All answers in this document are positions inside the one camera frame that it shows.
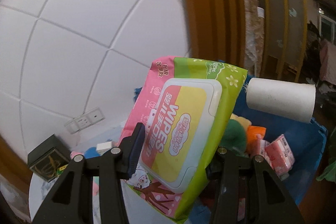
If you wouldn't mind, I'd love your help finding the white wall socket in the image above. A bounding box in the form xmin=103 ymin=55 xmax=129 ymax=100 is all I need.
xmin=76 ymin=113 xmax=91 ymax=130

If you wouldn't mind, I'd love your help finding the pink pig plush teal shirt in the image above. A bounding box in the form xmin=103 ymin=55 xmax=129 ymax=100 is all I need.
xmin=90 ymin=175 xmax=102 ymax=196

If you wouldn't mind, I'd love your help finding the yellow framed sliding door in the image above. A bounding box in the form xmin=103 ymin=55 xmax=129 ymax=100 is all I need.
xmin=256 ymin=0 xmax=309 ymax=83

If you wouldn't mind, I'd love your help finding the white slim box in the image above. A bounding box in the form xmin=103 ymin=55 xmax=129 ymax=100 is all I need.
xmin=96 ymin=142 xmax=119 ymax=155

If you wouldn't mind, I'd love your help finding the hanging pink cloth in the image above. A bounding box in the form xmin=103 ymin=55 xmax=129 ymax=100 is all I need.
xmin=319 ymin=40 xmax=336 ymax=83

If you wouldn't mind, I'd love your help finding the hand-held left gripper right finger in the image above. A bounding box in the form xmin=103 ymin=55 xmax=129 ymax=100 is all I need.
xmin=206 ymin=146 xmax=306 ymax=224

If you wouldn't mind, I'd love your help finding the pink pack with white label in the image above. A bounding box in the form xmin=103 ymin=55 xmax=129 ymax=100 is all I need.
xmin=264 ymin=134 xmax=296 ymax=181

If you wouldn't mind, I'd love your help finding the white padded headboard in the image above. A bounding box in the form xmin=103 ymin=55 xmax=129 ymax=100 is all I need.
xmin=0 ymin=0 xmax=195 ymax=151

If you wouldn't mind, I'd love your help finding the patterned curtain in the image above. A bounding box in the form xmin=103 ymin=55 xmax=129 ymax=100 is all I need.
xmin=243 ymin=0 xmax=266 ymax=75

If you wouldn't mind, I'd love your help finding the pink pig plush blue shirt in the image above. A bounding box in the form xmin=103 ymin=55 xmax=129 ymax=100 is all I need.
xmin=71 ymin=146 xmax=99 ymax=159

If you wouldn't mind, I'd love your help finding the yellow duck green frog plush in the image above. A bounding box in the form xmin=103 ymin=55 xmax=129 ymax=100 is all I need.
xmin=219 ymin=113 xmax=251 ymax=155

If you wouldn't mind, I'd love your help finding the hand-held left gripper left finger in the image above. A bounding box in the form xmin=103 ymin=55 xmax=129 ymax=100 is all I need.
xmin=31 ymin=123 xmax=146 ymax=224

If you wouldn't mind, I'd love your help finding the wooden headboard frame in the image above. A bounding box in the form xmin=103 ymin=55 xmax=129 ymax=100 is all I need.
xmin=174 ymin=0 xmax=263 ymax=75
xmin=0 ymin=134 xmax=35 ymax=188

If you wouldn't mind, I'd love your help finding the green flat box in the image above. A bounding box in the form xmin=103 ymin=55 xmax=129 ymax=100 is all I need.
xmin=56 ymin=164 xmax=69 ymax=177

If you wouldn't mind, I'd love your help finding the green pink wet wipes pack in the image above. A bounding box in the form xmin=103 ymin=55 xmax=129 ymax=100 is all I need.
xmin=119 ymin=55 xmax=248 ymax=221

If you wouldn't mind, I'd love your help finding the blue plastic container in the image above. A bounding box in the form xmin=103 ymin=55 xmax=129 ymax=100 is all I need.
xmin=132 ymin=77 xmax=329 ymax=209

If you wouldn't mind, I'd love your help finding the large pink tissue pack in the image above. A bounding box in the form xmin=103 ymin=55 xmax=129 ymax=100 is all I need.
xmin=253 ymin=135 xmax=268 ymax=162

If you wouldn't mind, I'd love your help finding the white wall plate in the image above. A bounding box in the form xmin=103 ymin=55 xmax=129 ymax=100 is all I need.
xmin=88 ymin=107 xmax=106 ymax=122

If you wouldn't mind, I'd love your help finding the white paper roll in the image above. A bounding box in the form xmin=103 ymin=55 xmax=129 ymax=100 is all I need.
xmin=245 ymin=77 xmax=316 ymax=124

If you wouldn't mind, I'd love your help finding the black gift box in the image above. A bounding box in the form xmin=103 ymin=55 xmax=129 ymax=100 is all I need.
xmin=27 ymin=134 xmax=71 ymax=183

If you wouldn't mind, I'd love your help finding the white wall switch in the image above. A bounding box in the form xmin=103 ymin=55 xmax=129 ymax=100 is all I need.
xmin=64 ymin=120 xmax=79 ymax=135

